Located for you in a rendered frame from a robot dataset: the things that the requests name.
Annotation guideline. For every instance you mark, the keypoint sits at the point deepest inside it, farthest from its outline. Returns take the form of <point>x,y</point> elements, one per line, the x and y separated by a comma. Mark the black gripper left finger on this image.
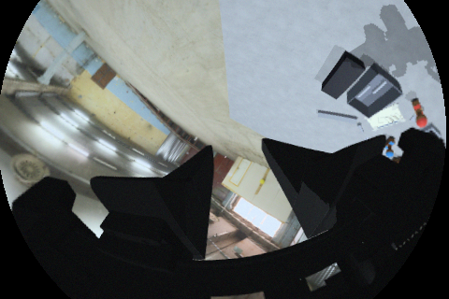
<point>181,198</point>

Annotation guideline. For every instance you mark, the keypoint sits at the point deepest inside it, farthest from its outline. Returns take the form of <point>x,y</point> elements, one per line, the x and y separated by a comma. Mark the blue-handled rubber stamp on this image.
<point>389,143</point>

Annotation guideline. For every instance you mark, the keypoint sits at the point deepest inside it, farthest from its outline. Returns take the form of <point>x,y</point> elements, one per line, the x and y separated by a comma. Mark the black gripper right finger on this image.
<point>313,180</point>

